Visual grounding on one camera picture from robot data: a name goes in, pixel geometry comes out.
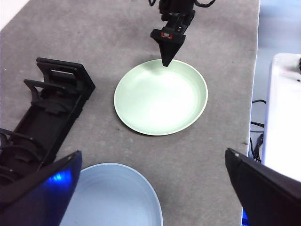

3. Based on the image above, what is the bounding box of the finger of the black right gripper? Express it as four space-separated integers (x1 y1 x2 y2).
158 40 183 68

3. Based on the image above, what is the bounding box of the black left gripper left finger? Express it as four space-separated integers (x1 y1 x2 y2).
0 151 82 226

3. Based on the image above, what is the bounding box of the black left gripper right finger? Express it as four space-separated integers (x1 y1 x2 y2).
225 147 301 226

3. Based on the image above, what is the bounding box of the green plate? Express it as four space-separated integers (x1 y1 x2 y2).
113 59 208 137

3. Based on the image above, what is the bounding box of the blue plate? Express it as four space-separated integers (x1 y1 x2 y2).
60 162 164 226

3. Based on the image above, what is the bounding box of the black plate rack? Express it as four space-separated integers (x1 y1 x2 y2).
0 57 96 203

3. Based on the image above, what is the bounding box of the blue lit panel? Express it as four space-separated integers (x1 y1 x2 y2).
241 208 250 226

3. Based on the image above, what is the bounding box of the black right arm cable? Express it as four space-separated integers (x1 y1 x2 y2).
194 0 216 8

